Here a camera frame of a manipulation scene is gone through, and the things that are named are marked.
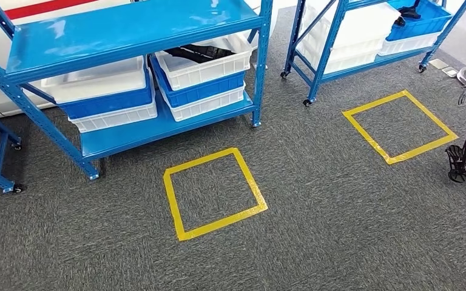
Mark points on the blue plastic storage bin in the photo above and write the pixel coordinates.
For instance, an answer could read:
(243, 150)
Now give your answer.
(422, 30)
(201, 92)
(108, 104)

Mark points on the yellow floor tape square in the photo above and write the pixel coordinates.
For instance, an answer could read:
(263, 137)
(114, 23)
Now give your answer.
(361, 124)
(172, 201)

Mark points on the small black plastic part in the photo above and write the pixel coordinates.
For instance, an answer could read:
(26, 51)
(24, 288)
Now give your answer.
(408, 14)

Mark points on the red barrier belt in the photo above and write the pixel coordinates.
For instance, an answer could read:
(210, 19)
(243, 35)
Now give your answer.
(36, 10)

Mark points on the blue metal shelf rack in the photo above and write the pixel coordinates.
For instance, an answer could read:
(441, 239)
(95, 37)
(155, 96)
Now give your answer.
(116, 28)
(326, 52)
(0, 176)

